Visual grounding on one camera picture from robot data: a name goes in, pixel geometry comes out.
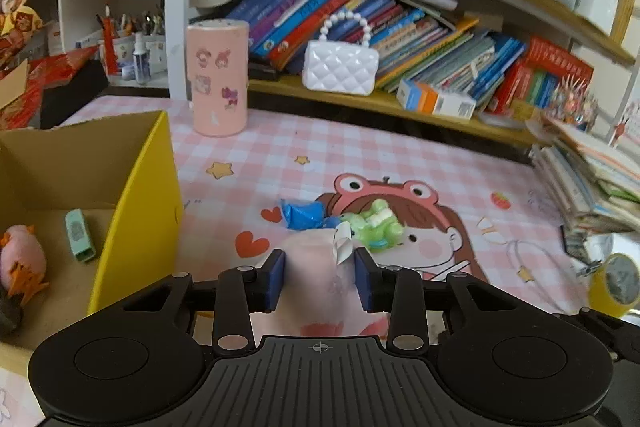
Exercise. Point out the orange and white carton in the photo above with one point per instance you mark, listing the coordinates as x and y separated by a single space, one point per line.
430 99

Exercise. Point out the orange claw clip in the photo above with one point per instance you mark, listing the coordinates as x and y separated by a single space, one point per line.
27 282

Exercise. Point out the row of leaning blue books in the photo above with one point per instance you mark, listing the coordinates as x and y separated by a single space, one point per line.
300 17

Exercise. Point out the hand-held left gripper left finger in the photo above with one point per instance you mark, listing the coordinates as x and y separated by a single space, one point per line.
274 279

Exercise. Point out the red boxed book set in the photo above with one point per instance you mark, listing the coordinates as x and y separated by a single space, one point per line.
550 67

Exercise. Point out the black flat case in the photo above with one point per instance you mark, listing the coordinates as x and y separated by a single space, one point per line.
265 72

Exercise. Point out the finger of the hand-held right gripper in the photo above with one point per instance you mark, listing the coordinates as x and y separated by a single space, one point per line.
607 324

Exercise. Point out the clear spray bottle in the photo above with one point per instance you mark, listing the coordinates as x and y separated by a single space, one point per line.
141 62

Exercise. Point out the brown cardboard sheet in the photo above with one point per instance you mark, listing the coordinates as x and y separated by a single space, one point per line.
12 84

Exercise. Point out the mint green stapler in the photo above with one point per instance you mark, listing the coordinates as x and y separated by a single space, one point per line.
79 234

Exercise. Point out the stack of worn notebooks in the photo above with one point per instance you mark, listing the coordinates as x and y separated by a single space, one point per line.
585 177

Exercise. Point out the white pen holder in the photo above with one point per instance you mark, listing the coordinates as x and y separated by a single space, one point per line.
152 52

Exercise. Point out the pink cylinder container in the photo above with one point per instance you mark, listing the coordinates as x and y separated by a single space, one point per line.
217 82

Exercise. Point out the wooden bookshelf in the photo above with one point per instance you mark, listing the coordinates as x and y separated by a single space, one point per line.
177 7

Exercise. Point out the white quilted handbag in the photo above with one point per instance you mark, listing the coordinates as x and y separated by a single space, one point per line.
340 67

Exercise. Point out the yellow tape roll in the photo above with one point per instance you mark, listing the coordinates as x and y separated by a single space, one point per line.
602 294

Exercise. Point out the light pink pig plush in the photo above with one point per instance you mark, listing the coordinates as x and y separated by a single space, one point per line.
315 277

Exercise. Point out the green frog toy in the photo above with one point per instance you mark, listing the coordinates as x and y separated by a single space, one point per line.
380 227

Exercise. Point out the blue crinkled wrapper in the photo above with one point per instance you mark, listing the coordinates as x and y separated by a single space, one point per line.
302 214

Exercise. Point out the colourful spiky ornament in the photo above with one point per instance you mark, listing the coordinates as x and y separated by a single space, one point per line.
575 102

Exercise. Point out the red patterned paper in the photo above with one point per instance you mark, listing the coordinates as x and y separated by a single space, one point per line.
55 67

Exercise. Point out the pink checked printed tablecloth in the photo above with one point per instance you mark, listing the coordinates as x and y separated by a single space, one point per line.
350 147

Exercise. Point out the pink round plush toy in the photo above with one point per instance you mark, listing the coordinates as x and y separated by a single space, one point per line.
20 254

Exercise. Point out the yellow cardboard box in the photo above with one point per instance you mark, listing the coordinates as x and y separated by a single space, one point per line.
145 217

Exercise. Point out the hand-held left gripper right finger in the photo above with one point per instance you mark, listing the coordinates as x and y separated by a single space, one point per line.
364 282

